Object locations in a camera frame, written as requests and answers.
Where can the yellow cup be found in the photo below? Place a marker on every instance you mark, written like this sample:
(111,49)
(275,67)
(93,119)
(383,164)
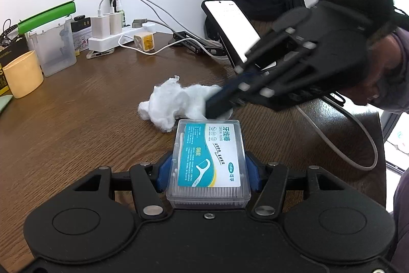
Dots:
(22,74)

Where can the yellow white plug adapter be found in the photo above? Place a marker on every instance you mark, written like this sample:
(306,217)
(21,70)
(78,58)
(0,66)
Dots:
(144,42)

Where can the white flat phone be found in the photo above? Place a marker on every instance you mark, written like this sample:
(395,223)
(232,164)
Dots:
(99,54)

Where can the green folded cloth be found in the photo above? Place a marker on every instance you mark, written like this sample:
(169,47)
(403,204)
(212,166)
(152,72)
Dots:
(4,103)

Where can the floral print tin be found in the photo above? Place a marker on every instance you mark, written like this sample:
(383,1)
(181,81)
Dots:
(81,41)

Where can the white power strip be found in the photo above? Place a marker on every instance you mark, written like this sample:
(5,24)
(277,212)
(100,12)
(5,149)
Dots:
(105,42)

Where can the black yellow box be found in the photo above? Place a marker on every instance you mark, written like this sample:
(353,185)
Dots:
(12,47)

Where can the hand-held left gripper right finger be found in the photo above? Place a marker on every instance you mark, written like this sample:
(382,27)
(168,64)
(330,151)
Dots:
(254,172)

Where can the small white charger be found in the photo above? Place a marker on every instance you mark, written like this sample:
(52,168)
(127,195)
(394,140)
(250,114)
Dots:
(115,22)

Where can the black folding stand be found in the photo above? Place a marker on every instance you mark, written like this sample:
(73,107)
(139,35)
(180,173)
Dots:
(191,41)

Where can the person's right hand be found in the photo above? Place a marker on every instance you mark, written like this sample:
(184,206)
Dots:
(383,68)

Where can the clear container with green lid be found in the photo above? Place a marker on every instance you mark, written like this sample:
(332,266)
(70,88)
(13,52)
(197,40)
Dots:
(54,49)

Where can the large white charger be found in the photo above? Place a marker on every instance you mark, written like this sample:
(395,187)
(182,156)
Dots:
(99,26)

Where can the person's purple clothing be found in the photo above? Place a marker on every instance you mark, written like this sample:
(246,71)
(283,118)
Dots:
(402,215)

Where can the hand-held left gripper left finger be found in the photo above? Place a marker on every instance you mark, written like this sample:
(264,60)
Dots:
(164,172)

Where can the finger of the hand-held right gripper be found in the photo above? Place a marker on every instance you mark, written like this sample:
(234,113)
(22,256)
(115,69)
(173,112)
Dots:
(274,46)
(223,100)

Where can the black charger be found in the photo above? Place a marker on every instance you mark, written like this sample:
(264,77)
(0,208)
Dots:
(80,25)

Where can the black smartphone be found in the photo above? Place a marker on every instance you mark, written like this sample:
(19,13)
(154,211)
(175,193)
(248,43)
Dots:
(230,23)

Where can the clear dental floss pick box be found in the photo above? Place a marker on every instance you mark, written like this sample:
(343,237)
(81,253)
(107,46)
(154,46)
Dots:
(207,158)

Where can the white cotton wad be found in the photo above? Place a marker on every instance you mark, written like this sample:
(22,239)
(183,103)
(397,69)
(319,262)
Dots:
(169,100)

